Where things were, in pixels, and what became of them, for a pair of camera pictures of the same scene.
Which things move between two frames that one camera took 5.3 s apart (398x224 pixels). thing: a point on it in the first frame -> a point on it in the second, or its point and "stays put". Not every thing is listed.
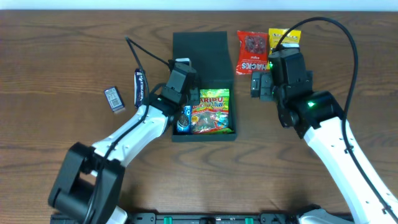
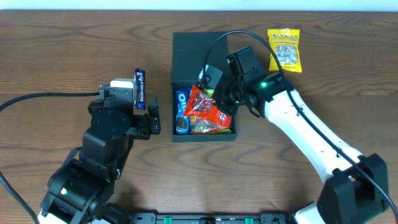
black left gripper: (193, 94) -> (144, 123)
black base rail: (213, 218) stays put
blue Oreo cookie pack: (184, 122) stays put
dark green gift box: (209, 52) stays put
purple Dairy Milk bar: (138, 88) stays put
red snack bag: (252, 53) -> (201, 104)
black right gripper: (263, 86) -> (224, 101)
